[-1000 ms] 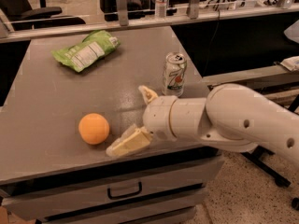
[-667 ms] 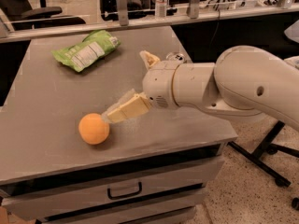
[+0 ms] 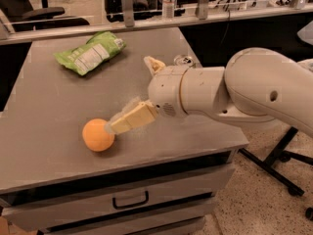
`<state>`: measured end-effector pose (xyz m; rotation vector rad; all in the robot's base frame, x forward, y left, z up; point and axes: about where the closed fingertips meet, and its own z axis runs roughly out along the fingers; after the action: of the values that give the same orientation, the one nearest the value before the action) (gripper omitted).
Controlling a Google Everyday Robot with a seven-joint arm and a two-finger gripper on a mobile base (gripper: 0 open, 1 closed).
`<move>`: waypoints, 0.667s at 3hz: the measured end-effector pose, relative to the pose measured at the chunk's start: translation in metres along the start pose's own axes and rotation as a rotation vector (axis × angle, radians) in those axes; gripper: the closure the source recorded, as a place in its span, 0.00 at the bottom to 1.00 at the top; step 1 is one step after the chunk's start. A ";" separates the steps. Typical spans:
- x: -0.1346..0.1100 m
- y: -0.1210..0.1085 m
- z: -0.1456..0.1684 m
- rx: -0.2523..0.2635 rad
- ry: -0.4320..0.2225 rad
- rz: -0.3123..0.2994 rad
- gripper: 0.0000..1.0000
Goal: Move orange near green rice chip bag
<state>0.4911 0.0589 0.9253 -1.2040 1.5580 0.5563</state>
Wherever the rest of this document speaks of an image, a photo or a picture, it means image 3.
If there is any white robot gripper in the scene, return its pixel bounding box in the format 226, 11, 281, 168
105, 56, 188, 134

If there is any orange fruit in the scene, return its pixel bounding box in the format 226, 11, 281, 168
82, 118, 114, 152

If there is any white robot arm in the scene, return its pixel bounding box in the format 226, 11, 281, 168
105, 47, 313, 136

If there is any green rice chip bag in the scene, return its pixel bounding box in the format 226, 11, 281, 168
54, 31, 126, 76

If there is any white 7up soda can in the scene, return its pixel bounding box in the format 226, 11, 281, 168
174, 55, 196, 68

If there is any grey drawer cabinet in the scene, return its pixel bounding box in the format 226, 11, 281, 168
0, 28, 246, 235

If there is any clear plastic water bottle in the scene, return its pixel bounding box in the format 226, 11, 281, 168
162, 0, 175, 19

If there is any black wheeled stand base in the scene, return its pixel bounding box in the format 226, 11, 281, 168
239, 126, 313, 221

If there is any black office chair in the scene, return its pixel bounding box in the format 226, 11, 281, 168
0, 0, 89, 31

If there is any black drawer handle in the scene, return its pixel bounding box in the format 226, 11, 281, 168
112, 190, 150, 210

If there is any grey metal railing frame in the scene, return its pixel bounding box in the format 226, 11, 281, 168
0, 3, 313, 45

